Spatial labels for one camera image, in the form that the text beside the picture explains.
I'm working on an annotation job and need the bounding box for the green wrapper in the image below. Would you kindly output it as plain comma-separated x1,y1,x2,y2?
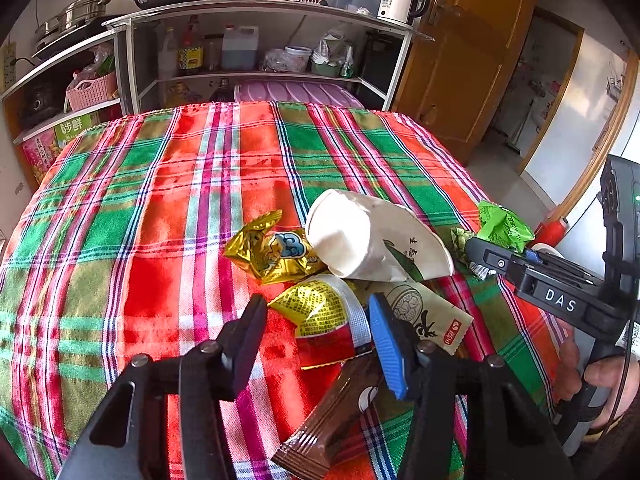
451,200,535,261

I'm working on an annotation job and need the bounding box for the beige snack packet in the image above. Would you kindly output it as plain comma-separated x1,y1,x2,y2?
352,281,474,356

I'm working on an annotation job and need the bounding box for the yellow red snack packet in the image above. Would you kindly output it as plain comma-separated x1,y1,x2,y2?
269,273,373,370

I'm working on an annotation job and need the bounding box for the gold foil wrapper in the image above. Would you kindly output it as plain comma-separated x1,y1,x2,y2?
224,209,326,285

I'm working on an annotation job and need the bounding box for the brown stick packet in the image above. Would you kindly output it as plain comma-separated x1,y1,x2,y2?
271,352,383,480

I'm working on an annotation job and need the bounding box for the person's right hand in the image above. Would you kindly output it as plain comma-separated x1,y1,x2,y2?
553,336,639,432

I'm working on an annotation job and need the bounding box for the red plastic container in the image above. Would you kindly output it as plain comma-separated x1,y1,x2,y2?
530,218,570,247

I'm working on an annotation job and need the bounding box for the red green plaid tablecloth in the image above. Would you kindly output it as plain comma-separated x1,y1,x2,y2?
1,102,564,479

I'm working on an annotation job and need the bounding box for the pink lid storage box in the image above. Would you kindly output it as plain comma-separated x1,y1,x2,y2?
234,80,363,110

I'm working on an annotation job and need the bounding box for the wooden door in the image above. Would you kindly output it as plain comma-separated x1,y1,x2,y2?
393,0,536,164

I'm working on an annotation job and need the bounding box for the white metal shelf rack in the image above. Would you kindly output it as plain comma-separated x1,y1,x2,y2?
1,0,420,148

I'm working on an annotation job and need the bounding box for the pink woven basket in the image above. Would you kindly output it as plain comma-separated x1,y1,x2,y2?
66,72,117,112

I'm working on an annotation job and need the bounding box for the yellow label oil bottle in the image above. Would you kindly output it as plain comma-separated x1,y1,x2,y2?
178,20,204,75

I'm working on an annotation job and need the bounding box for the clear jug dark liquid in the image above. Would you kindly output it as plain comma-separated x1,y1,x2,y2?
221,25,259,72

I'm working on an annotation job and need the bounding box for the white power strip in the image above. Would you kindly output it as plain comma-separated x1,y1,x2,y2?
0,41,16,92

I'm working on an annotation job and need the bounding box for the steel steamer pot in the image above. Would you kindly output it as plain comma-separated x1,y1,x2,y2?
35,0,111,42

